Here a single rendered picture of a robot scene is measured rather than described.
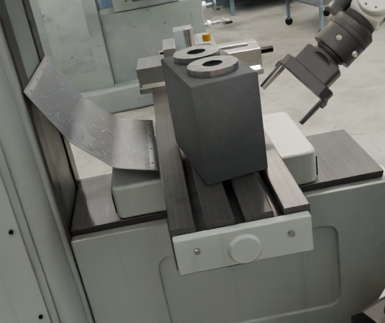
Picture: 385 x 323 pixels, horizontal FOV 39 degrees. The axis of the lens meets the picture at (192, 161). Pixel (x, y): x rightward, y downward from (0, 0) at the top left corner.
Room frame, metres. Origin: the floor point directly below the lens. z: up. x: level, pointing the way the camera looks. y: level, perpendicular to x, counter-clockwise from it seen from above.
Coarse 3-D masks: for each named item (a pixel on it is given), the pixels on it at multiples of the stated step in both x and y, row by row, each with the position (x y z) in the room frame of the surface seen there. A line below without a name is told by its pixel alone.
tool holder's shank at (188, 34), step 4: (184, 28) 1.28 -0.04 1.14; (188, 28) 1.27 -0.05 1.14; (192, 28) 1.27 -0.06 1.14; (184, 32) 1.27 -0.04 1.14; (188, 32) 1.26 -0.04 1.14; (192, 32) 1.27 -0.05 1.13; (184, 36) 1.27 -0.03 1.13; (188, 36) 1.26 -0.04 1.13; (192, 36) 1.27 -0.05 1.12; (184, 40) 1.27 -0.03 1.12; (188, 40) 1.26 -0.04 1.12; (192, 40) 1.26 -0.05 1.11; (188, 44) 1.26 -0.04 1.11; (192, 44) 1.26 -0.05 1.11
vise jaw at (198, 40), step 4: (196, 36) 1.53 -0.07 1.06; (200, 36) 1.53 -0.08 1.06; (196, 40) 1.48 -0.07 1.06; (200, 40) 1.47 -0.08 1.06; (212, 40) 1.49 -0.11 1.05; (196, 44) 1.44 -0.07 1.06; (200, 44) 1.44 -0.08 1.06; (204, 44) 1.44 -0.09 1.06; (208, 44) 1.44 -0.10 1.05; (212, 44) 1.44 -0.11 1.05; (216, 44) 1.47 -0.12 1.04
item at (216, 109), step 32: (192, 64) 0.93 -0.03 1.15; (224, 64) 0.90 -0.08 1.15; (192, 96) 0.85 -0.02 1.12; (224, 96) 0.86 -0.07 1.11; (256, 96) 0.87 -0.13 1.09; (192, 128) 0.88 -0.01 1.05; (224, 128) 0.85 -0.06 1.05; (256, 128) 0.87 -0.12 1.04; (192, 160) 0.93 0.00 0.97; (224, 160) 0.85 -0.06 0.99; (256, 160) 0.87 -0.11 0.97
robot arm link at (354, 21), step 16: (336, 0) 1.05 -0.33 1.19; (352, 0) 1.02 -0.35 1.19; (368, 0) 0.98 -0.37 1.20; (384, 0) 0.97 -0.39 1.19; (336, 16) 1.02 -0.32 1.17; (352, 16) 1.00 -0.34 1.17; (368, 16) 0.99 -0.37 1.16; (384, 16) 0.99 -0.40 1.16; (352, 32) 0.98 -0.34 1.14; (368, 32) 0.99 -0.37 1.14
